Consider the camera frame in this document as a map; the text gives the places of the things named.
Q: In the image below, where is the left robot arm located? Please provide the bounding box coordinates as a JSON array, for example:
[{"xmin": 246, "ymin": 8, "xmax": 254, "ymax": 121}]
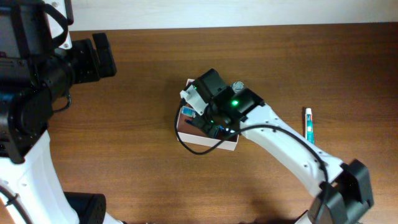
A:
[{"xmin": 1, "ymin": 0, "xmax": 117, "ymax": 223}]

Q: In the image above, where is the white toothpaste tube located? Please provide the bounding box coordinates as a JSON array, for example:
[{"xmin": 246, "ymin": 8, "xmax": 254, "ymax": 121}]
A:
[{"xmin": 305, "ymin": 108, "xmax": 315, "ymax": 144}]

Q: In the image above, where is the blue white toothbrush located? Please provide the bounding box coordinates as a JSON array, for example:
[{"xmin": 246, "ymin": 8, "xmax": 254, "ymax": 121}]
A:
[{"xmin": 181, "ymin": 106, "xmax": 197, "ymax": 118}]

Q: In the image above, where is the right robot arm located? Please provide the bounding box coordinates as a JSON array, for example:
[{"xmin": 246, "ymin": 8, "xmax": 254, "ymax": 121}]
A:
[{"xmin": 180, "ymin": 85, "xmax": 374, "ymax": 224}]

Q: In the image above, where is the teal mouthwash bottle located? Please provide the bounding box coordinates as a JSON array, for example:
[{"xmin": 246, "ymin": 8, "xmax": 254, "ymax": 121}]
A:
[{"xmin": 231, "ymin": 81, "xmax": 244, "ymax": 93}]

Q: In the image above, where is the white open cardboard box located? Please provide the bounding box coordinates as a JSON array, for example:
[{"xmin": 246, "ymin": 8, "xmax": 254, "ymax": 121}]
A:
[{"xmin": 175, "ymin": 79, "xmax": 222, "ymax": 147}]

